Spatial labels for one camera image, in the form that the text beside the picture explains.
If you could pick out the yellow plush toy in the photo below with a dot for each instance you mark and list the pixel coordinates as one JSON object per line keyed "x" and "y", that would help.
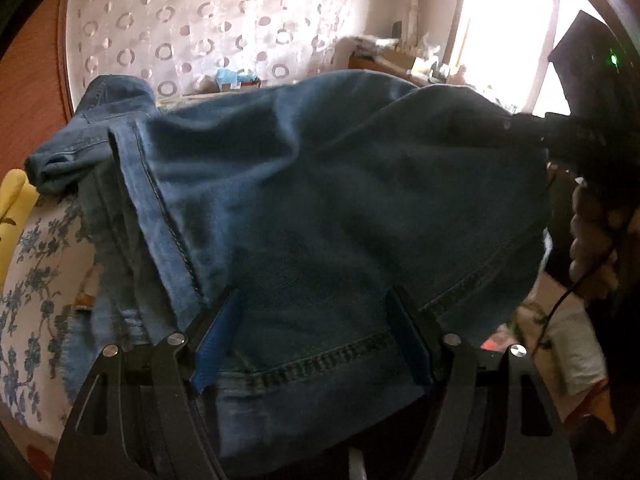
{"x": 15, "y": 205}

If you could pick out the light blue cloth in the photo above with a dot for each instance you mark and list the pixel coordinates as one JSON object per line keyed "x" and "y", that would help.
{"x": 235, "y": 80}

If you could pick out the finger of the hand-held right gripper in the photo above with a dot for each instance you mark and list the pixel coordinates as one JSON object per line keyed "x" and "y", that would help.
{"x": 525, "y": 127}

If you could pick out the blue denim pants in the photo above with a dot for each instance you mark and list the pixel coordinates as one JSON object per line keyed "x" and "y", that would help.
{"x": 325, "y": 185}

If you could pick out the bright window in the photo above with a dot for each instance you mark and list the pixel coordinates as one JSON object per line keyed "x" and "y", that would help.
{"x": 500, "y": 35}

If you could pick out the wooden cabinet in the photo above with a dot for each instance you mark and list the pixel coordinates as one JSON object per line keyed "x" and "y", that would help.
{"x": 365, "y": 64}

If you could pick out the pink and orange blanket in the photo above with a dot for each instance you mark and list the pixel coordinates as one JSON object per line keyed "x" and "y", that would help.
{"x": 565, "y": 350}

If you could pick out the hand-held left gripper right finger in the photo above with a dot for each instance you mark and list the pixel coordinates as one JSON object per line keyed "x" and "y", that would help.
{"x": 412, "y": 340}

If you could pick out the person's right hand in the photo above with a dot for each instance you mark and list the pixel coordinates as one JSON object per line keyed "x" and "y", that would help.
{"x": 590, "y": 240}

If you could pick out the wooden slatted headboard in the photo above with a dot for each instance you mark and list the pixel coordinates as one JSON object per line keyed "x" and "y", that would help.
{"x": 35, "y": 110}

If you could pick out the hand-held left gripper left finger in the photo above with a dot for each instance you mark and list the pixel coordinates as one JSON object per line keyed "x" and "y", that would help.
{"x": 217, "y": 345}

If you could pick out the stack of papers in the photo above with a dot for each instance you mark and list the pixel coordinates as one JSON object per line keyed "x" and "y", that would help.
{"x": 372, "y": 46}

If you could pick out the blue floral bed sheet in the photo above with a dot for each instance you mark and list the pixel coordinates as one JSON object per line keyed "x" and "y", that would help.
{"x": 40, "y": 285}

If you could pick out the cardboard box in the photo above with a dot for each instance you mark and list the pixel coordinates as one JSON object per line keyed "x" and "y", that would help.
{"x": 402, "y": 60}

